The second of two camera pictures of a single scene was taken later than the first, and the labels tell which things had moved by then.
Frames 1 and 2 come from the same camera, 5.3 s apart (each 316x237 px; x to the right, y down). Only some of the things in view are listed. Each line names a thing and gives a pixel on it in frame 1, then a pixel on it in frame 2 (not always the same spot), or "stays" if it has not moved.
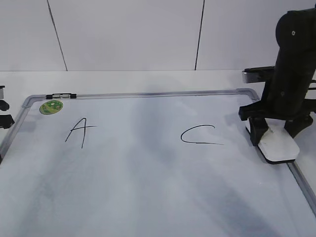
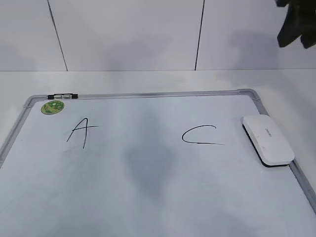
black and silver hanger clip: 61,96 stays
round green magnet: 51,106 stays
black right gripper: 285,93 to 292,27
